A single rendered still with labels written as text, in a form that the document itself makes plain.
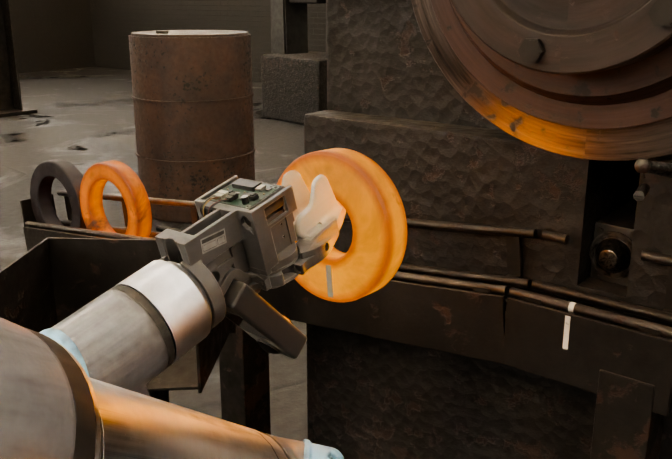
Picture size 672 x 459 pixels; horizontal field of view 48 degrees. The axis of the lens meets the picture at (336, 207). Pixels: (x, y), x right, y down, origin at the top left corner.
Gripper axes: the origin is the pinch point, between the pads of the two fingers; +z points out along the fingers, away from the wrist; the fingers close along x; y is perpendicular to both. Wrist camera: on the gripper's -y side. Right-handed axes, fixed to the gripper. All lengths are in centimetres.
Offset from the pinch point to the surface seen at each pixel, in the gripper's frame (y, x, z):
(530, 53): 11.4, -14.7, 14.8
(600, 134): 0.6, -18.6, 21.5
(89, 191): -20, 79, 18
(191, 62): -49, 222, 164
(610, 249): -17.4, -17.0, 28.1
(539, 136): -0.1, -12.0, 21.2
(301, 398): -101, 77, 55
